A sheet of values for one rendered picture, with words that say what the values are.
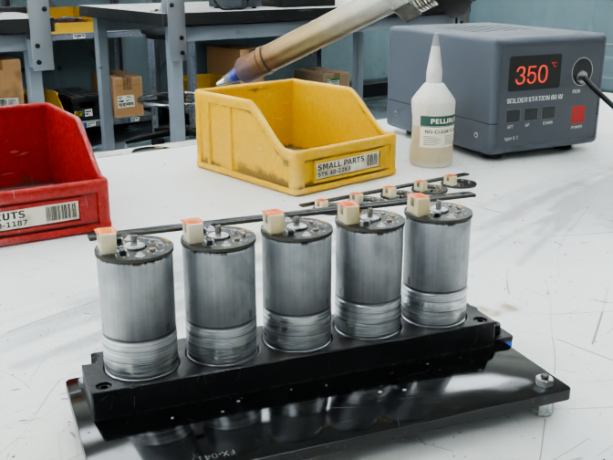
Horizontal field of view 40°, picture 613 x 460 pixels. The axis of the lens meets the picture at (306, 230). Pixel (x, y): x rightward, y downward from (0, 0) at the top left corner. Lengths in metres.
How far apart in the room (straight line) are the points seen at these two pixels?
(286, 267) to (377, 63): 5.81
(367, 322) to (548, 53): 0.43
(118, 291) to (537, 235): 0.29
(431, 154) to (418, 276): 0.34
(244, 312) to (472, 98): 0.43
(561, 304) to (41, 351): 0.23
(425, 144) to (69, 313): 0.34
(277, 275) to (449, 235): 0.06
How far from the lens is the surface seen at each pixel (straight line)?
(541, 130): 0.70
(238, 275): 0.28
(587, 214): 0.55
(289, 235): 0.28
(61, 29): 4.41
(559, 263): 0.46
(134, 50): 5.06
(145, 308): 0.27
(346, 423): 0.27
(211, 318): 0.28
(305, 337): 0.29
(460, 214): 0.31
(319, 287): 0.29
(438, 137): 0.65
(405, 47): 0.76
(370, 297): 0.30
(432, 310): 0.31
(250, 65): 0.25
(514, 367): 0.31
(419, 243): 0.31
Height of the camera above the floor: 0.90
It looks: 18 degrees down
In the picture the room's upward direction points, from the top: straight up
